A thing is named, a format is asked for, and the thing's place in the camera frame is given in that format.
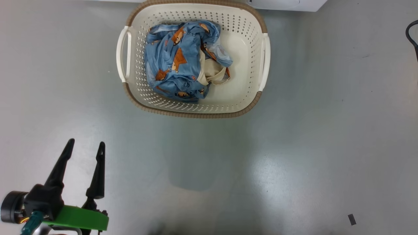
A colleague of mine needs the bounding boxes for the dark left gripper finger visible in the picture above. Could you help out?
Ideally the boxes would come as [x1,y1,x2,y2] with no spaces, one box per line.
[82,142,105,210]
[45,139,75,190]

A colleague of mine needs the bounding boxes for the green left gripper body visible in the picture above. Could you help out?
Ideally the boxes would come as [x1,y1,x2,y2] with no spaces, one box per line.
[43,205,109,232]

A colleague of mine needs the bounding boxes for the blue bear-print garment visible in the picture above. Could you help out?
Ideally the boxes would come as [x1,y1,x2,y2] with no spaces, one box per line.
[144,20,233,103]

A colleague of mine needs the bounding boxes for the cream beige garment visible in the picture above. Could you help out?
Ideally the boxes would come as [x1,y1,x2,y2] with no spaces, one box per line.
[197,49,231,86]

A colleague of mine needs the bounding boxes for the cream laundry basket brown rim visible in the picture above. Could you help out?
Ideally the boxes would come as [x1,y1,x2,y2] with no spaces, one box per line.
[116,0,271,119]

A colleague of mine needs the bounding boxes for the white washing machine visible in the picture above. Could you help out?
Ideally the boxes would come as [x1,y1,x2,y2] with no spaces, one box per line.
[83,0,328,13]

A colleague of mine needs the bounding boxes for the black floor cable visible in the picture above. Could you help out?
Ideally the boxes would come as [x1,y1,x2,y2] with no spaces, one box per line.
[405,20,418,63]

